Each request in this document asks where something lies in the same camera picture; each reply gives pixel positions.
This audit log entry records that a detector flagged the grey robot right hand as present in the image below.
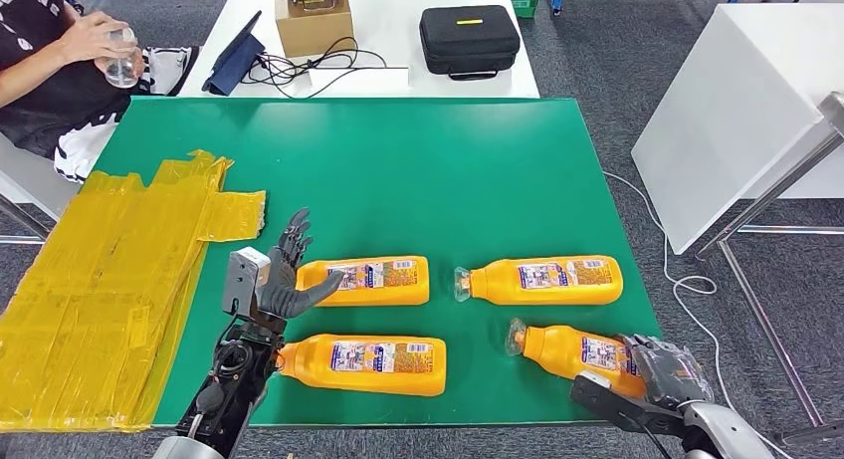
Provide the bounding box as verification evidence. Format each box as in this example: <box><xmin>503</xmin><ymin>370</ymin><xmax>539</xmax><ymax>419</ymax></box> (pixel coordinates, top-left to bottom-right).
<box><xmin>619</xmin><ymin>334</ymin><xmax>716</xmax><ymax>408</ymax></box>

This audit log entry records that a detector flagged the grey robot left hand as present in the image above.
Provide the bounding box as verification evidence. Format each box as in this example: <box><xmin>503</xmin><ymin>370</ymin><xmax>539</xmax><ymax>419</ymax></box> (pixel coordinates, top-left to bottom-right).
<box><xmin>257</xmin><ymin>207</ymin><xmax>346</xmax><ymax>320</ymax></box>

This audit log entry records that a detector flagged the orange detergent bottle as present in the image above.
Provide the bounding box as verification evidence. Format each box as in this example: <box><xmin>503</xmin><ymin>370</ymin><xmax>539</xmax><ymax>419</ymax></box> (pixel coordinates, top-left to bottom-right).
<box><xmin>296</xmin><ymin>256</ymin><xmax>431</xmax><ymax>308</ymax></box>
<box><xmin>453</xmin><ymin>255</ymin><xmax>624</xmax><ymax>307</ymax></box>
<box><xmin>277</xmin><ymin>334</ymin><xmax>448</xmax><ymax>398</ymax></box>
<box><xmin>505</xmin><ymin>319</ymin><xmax>651</xmax><ymax>399</ymax></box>

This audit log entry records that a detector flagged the clear water bottle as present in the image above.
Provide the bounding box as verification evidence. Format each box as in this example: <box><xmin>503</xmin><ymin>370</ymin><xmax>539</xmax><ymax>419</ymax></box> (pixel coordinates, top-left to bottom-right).
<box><xmin>95</xmin><ymin>27</ymin><xmax>145</xmax><ymax>90</ymax></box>

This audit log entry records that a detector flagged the flat white box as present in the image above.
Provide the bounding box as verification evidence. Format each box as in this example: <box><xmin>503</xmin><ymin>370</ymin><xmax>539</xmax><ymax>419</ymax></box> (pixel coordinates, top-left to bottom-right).
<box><xmin>308</xmin><ymin>67</ymin><xmax>411</xmax><ymax>98</ymax></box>

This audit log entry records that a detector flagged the tablet in dark blue case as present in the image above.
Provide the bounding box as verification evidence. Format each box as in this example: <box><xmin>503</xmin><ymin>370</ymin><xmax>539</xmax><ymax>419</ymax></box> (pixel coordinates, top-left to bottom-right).
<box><xmin>201</xmin><ymin>10</ymin><xmax>267</xmax><ymax>98</ymax></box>

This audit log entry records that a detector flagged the large white table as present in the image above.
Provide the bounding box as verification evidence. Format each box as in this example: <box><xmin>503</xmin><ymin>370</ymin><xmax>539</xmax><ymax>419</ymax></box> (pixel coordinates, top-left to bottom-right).
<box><xmin>630</xmin><ymin>2</ymin><xmax>844</xmax><ymax>256</ymax></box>

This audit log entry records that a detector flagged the brown cardboard box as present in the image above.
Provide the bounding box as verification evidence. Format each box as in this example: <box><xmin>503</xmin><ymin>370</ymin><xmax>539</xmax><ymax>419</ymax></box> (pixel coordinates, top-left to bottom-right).
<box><xmin>274</xmin><ymin>0</ymin><xmax>355</xmax><ymax>59</ymax></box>

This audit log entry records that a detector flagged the grey bench seat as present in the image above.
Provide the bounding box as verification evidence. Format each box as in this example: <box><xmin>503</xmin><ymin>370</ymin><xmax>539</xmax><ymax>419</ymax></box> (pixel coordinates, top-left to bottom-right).
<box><xmin>0</xmin><ymin>133</ymin><xmax>82</xmax><ymax>246</ymax></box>

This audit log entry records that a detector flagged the person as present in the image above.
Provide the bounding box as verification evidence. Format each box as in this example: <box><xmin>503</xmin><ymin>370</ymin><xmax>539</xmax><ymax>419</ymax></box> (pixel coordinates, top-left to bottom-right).
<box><xmin>0</xmin><ymin>0</ymin><xmax>201</xmax><ymax>183</ymax></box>

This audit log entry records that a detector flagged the black carrying case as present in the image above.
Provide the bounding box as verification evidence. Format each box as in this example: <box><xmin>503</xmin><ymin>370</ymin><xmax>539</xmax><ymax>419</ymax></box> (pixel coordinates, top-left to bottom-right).
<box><xmin>418</xmin><ymin>5</ymin><xmax>522</xmax><ymax>83</ymax></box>

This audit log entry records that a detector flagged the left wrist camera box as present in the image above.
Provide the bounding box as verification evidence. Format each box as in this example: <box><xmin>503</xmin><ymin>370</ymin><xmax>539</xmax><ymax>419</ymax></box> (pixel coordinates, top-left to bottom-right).
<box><xmin>221</xmin><ymin>246</ymin><xmax>273</xmax><ymax>319</ymax></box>

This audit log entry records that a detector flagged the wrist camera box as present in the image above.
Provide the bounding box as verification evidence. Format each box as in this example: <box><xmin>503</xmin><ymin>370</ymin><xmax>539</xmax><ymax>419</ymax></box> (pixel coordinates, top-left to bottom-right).
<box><xmin>569</xmin><ymin>369</ymin><xmax>687</xmax><ymax>437</ymax></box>
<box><xmin>221</xmin><ymin>246</ymin><xmax>273</xmax><ymax>319</ymax></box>

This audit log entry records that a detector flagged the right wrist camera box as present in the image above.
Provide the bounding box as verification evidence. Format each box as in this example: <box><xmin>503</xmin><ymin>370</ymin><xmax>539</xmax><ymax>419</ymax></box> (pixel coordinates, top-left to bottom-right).
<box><xmin>569</xmin><ymin>369</ymin><xmax>687</xmax><ymax>437</ymax></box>

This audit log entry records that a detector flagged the white floor cable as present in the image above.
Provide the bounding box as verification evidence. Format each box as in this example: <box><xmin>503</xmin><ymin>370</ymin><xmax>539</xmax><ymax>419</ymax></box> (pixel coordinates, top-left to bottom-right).
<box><xmin>603</xmin><ymin>170</ymin><xmax>789</xmax><ymax>459</ymax></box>

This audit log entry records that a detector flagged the metal table frame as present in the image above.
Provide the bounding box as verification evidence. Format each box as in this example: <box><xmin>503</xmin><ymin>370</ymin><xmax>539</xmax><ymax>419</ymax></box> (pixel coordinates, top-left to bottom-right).
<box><xmin>695</xmin><ymin>91</ymin><xmax>844</xmax><ymax>447</ymax></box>

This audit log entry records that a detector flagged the black cable bundle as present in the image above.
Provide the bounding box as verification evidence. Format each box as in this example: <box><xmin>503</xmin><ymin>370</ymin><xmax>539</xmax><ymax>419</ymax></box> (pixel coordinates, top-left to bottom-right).
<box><xmin>242</xmin><ymin>36</ymin><xmax>389</xmax><ymax>101</ymax></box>

